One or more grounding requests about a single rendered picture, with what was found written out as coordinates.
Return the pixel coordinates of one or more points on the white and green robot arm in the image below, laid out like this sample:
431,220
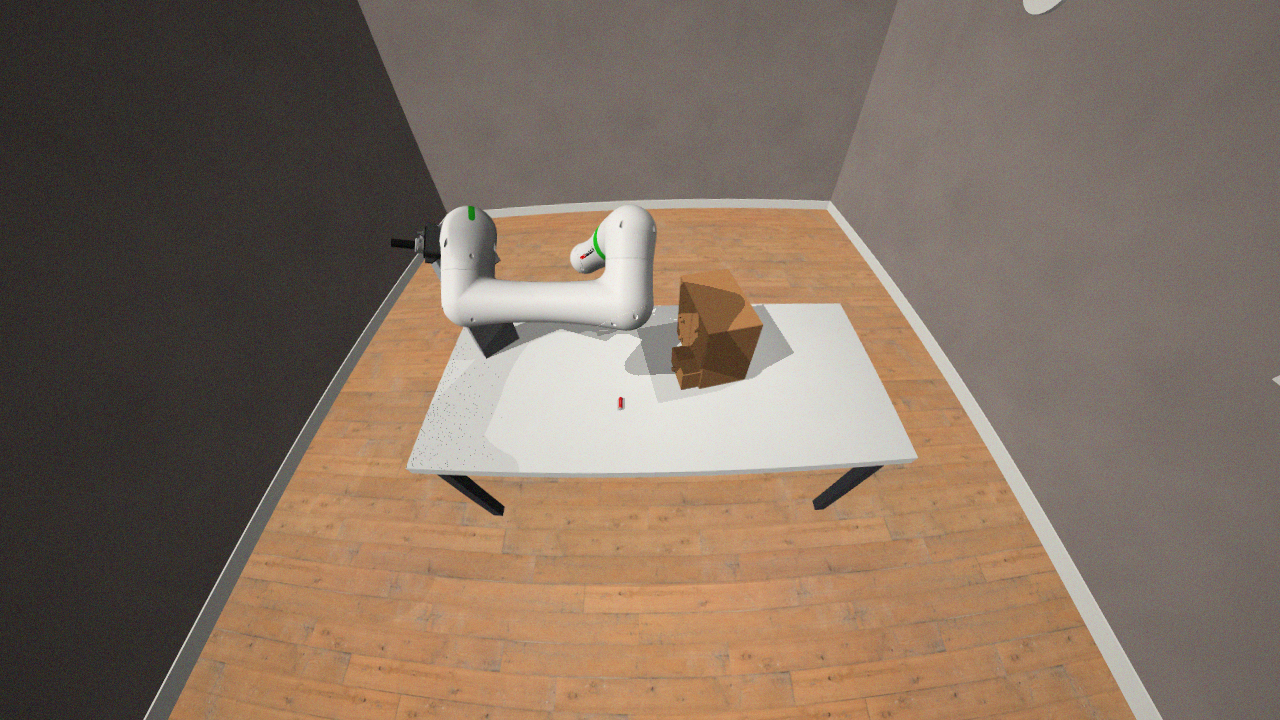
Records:
471,296

